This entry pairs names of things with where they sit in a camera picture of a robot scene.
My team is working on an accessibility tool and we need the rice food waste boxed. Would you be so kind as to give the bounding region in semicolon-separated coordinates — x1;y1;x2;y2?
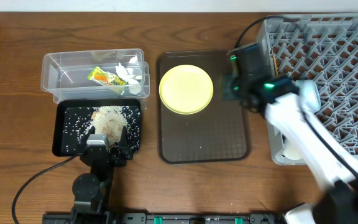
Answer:
61;105;141;154

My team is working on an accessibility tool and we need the green snack wrapper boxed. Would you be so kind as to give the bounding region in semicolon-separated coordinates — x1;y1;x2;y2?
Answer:
87;67;126;86

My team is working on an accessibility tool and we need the white tissue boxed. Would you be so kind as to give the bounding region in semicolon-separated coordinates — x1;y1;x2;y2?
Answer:
115;56;142;95

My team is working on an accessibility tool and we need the white cup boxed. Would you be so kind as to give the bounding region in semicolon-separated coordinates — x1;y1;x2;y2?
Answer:
282;139;303;161

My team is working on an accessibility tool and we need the wooden chopstick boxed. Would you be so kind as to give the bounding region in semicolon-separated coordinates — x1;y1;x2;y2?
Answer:
273;54;278;77

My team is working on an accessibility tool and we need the light blue bowl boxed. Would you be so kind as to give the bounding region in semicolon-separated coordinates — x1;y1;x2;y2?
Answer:
295;80;321;113

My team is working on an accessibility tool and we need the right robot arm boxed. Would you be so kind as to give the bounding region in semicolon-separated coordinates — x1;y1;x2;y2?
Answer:
223;44;358;223

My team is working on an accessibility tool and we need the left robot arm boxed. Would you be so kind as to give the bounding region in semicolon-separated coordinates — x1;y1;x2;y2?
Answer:
67;127;134;224

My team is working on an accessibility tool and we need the black plastic waste tray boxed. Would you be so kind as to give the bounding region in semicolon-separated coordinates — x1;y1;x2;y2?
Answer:
52;99;141;157

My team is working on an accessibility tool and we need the clear plastic waste bin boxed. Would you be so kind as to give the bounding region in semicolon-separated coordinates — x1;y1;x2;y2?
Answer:
40;49;150;103

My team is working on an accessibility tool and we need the grey dishwasher rack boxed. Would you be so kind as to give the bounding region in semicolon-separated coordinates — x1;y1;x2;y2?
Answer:
257;14;358;159

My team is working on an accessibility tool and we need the yellow round plate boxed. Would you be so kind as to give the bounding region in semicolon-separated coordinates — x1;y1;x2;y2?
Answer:
158;65;214;115

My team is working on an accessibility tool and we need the dark brown serving tray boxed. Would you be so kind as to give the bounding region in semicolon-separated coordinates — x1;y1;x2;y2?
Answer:
156;50;252;164

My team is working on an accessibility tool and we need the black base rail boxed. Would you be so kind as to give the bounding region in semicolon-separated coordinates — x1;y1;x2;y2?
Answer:
42;212;286;224

